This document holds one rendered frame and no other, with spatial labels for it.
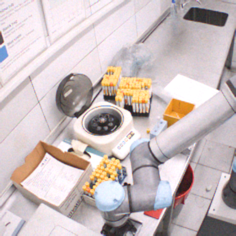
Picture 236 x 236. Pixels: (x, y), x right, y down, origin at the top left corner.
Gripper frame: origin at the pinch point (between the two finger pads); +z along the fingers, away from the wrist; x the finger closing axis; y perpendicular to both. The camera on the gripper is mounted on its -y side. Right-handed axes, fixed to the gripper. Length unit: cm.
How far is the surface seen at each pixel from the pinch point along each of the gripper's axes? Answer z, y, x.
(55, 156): 2, -20, -46
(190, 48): 9, -143, -19
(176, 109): 6, -73, -8
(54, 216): -21.0, 11.2, -15.9
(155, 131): -1, -49, -10
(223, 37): 9, -175, 1
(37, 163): 2, -12, -53
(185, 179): 64, -70, 4
